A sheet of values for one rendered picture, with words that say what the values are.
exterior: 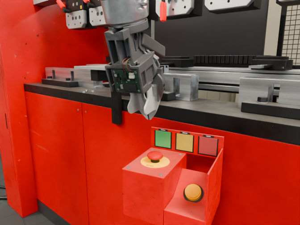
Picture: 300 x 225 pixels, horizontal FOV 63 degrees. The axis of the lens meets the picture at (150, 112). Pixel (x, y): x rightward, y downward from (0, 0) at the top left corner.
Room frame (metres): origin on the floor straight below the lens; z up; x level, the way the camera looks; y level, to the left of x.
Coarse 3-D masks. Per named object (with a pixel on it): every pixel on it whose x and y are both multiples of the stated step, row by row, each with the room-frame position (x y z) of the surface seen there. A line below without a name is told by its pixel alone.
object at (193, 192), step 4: (192, 184) 0.53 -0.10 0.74; (188, 188) 0.53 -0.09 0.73; (192, 188) 0.52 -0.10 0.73; (196, 188) 0.52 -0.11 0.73; (188, 192) 0.52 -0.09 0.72; (192, 192) 0.52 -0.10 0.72; (196, 192) 0.51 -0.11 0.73; (200, 192) 0.51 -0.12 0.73; (188, 196) 0.51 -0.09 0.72; (192, 196) 0.51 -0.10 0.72; (196, 196) 0.51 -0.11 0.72; (200, 196) 0.51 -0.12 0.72; (192, 200) 0.51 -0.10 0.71
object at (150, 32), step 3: (150, 21) 1.02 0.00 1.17; (153, 21) 1.03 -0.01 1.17; (150, 24) 1.02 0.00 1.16; (153, 24) 1.03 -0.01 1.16; (150, 27) 1.02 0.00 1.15; (153, 27) 1.03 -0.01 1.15; (144, 30) 1.04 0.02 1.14; (147, 30) 1.03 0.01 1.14; (150, 30) 1.02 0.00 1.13; (153, 30) 1.03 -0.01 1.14; (147, 33) 1.03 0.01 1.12; (150, 33) 1.02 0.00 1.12; (153, 33) 1.03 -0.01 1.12; (150, 36) 1.02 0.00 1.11; (153, 36) 1.03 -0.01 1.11
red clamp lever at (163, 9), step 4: (164, 0) 0.91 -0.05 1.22; (160, 4) 0.90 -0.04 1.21; (164, 4) 0.90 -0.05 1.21; (160, 8) 0.90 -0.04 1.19; (164, 8) 0.90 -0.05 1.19; (160, 12) 0.90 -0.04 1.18; (164, 12) 0.90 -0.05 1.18; (160, 16) 0.90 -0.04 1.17; (164, 16) 0.90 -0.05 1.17; (160, 20) 0.90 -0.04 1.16; (164, 20) 0.90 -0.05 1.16
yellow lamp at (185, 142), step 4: (176, 136) 0.63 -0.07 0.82; (180, 136) 0.62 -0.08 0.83; (184, 136) 0.62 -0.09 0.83; (188, 136) 0.61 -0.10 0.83; (192, 136) 0.61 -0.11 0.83; (176, 140) 0.63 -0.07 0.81; (180, 140) 0.62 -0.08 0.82; (184, 140) 0.62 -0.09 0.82; (188, 140) 0.61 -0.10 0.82; (192, 140) 0.61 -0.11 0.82; (176, 144) 0.63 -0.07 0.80; (180, 144) 0.62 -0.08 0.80; (184, 144) 0.62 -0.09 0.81; (188, 144) 0.61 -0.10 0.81; (192, 144) 0.61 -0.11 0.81; (176, 148) 0.63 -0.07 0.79; (180, 148) 0.62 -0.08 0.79; (184, 148) 0.62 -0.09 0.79; (188, 148) 0.61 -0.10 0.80
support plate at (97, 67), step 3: (75, 66) 0.90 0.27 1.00; (78, 66) 0.89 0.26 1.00; (81, 66) 0.88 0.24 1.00; (84, 66) 0.88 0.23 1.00; (87, 66) 0.88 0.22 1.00; (90, 66) 0.88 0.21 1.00; (93, 66) 0.88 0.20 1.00; (96, 66) 0.88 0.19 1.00; (99, 66) 0.88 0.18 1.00; (102, 66) 0.88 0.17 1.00; (87, 69) 0.85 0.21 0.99; (90, 69) 0.84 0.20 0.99; (93, 69) 0.83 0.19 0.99; (96, 69) 0.82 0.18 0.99; (99, 69) 0.81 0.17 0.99; (102, 69) 0.80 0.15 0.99
